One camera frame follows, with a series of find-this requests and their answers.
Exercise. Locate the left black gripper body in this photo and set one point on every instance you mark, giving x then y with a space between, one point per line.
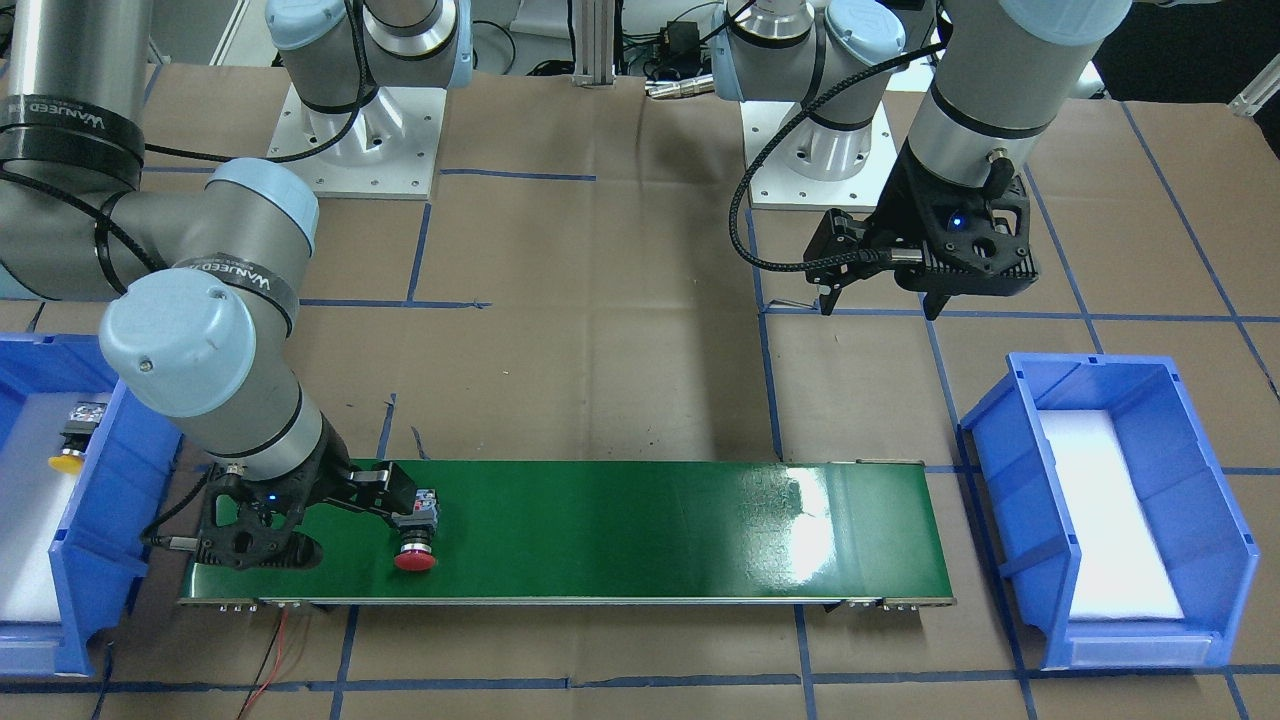
902 209

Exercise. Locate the aluminium frame post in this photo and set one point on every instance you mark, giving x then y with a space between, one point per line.
595 37

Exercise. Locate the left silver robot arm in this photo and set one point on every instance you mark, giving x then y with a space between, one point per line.
1003 73

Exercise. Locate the blue plastic bin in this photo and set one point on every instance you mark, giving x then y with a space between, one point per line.
96 556
1199 528

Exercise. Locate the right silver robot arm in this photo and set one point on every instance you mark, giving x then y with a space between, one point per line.
202 288

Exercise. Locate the green conveyor belt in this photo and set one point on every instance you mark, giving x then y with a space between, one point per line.
629 532

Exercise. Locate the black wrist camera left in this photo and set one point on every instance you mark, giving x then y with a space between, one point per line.
970 245

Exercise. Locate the yellow push button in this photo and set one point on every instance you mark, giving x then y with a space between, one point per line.
77 432

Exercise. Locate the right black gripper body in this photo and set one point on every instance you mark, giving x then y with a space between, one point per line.
331 473

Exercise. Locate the white foam pad bin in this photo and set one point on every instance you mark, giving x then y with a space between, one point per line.
1121 575
33 498

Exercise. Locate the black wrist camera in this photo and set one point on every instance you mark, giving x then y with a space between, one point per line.
248 524
970 245

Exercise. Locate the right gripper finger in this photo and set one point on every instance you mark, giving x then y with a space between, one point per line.
423 521

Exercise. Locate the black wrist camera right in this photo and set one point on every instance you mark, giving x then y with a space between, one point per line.
248 524

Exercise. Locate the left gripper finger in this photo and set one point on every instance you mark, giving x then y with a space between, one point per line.
830 286
934 302

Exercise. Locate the red push button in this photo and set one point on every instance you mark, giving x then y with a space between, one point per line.
415 552

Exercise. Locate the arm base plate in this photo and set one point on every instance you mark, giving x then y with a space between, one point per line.
389 154
820 150

